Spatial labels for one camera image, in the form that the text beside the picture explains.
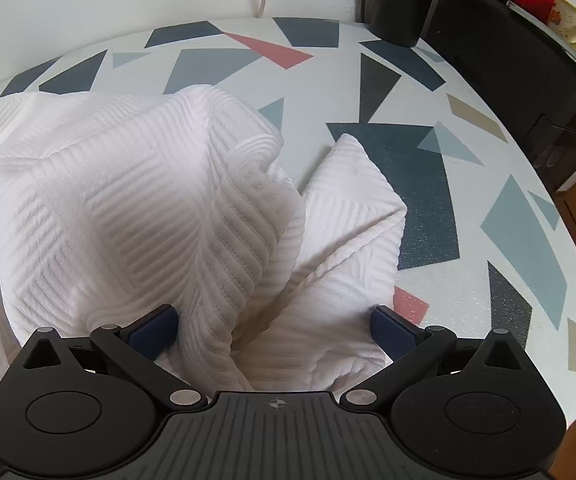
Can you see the cream printed cup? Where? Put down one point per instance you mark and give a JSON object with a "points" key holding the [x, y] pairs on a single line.
{"points": [[575, 25]]}

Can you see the black water bottle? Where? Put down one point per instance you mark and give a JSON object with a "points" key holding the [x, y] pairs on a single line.
{"points": [[403, 5]]}

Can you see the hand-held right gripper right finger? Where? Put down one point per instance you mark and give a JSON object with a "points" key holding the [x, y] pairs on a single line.
{"points": [[393, 332]]}

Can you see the geometric patterned tablecloth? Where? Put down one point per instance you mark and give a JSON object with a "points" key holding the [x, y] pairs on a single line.
{"points": [[468, 210]]}

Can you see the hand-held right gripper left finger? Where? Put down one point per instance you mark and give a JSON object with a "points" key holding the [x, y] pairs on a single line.
{"points": [[155, 332]]}

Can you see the black cabinet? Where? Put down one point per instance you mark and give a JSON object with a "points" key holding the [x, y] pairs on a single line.
{"points": [[518, 70]]}

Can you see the white textured shirt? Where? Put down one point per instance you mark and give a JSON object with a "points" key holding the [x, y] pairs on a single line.
{"points": [[117, 210]]}

